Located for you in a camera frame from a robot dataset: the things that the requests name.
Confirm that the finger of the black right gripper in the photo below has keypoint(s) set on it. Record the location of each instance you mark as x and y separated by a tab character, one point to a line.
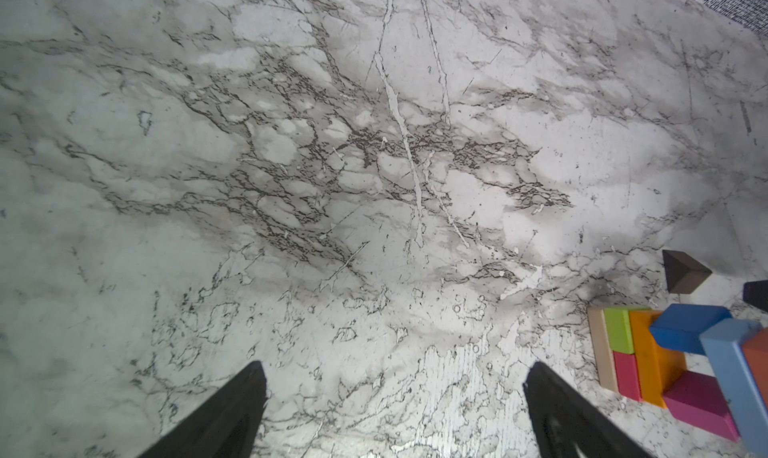
755	294

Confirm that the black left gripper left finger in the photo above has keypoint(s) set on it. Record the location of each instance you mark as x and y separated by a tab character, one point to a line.
225	425

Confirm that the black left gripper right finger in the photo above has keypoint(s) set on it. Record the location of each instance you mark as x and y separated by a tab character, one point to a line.
566	425

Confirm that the red-orange wood block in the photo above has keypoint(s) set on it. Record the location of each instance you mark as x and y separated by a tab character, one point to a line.
755	350

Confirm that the light blue wood block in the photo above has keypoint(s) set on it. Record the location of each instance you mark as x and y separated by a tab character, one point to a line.
722	344

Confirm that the dark brown wood block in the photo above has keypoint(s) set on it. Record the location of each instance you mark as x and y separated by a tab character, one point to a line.
683	273

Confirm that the pink wood block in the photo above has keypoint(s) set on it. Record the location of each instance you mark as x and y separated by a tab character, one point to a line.
627	375

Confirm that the natural beige wood block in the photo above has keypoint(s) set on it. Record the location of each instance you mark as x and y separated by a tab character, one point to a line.
603	353

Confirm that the blue number wood cube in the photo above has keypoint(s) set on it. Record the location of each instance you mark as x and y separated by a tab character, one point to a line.
679	327

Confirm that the orange wood block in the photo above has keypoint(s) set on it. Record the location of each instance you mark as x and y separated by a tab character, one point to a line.
658	368

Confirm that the lime green wood cube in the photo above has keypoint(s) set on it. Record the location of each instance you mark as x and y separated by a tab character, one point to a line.
618	327

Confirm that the magenta wood cube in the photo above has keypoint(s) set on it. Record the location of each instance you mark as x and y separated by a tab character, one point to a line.
696	399

